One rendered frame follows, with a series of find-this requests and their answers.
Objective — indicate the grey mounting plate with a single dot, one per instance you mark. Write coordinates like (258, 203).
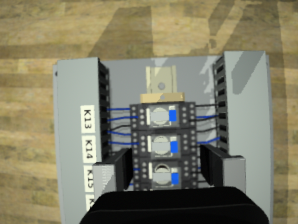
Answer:
(128, 78)

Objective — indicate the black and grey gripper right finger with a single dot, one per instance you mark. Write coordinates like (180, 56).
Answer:
(221, 169)

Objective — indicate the beige rectangular block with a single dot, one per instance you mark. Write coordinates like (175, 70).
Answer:
(162, 97)

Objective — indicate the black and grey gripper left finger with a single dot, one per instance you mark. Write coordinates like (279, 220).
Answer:
(115, 174)

